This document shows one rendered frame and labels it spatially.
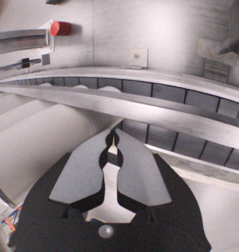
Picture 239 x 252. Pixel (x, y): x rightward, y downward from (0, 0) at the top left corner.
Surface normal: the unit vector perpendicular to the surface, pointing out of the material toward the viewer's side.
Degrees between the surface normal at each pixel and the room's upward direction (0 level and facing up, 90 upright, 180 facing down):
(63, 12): 0
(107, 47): 0
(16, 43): 90
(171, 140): 0
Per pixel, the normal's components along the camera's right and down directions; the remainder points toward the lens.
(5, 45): 0.87, 0.25
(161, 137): -0.50, 0.42
